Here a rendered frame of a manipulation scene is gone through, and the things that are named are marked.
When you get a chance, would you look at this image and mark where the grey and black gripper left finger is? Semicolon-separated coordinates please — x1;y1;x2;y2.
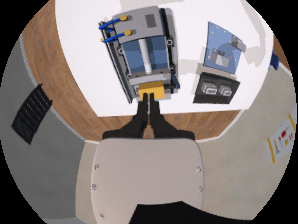
102;93;148;140

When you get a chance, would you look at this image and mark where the yellow rectangular block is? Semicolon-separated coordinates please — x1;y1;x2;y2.
138;81;165;101

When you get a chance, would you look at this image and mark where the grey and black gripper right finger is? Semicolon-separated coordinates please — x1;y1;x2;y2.
149;93;195;140

